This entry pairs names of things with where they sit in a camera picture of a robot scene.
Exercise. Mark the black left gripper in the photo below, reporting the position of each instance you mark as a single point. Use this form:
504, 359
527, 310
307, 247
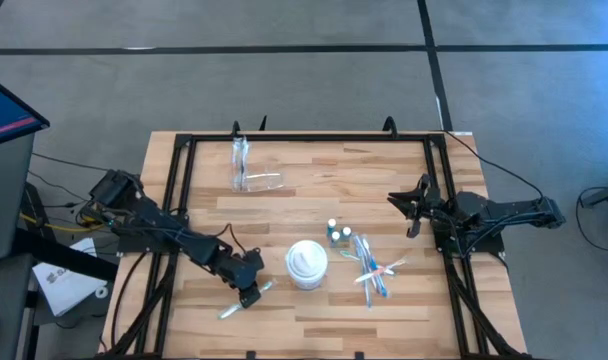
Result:
241, 275

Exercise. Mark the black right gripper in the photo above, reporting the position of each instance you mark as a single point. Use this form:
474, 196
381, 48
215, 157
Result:
436, 205

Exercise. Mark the orange white toothbrush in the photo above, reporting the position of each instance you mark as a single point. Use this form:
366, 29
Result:
379, 271

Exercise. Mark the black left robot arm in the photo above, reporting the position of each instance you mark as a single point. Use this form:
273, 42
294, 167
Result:
154, 220

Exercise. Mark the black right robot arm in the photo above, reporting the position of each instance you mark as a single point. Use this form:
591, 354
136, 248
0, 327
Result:
509, 206

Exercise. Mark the white Lysol wipes canister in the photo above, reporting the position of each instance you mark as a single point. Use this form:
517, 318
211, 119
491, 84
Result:
306, 262

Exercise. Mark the black table clamp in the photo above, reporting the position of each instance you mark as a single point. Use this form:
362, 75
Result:
390, 119
236, 130
263, 125

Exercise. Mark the clear acrylic organizer box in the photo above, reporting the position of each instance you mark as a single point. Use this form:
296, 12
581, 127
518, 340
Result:
264, 182

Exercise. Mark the white tape roll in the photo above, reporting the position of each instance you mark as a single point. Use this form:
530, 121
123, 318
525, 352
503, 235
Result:
98, 289

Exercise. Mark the white paper booklet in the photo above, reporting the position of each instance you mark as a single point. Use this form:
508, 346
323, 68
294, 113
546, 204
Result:
64, 290

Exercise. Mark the grey stand foot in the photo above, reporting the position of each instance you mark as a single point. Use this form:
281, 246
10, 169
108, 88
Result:
606, 195

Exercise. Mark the black desk beam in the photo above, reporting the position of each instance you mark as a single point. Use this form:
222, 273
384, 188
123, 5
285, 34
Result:
59, 252

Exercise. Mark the grey monitor cart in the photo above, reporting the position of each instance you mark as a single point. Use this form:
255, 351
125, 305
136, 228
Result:
6, 200

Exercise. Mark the monitor with blue screen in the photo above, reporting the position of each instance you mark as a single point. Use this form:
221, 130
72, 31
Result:
4, 112

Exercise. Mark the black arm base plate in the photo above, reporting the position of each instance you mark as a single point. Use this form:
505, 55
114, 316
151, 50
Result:
491, 245
134, 245

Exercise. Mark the black aluminium table frame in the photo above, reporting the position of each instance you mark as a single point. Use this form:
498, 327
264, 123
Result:
309, 137

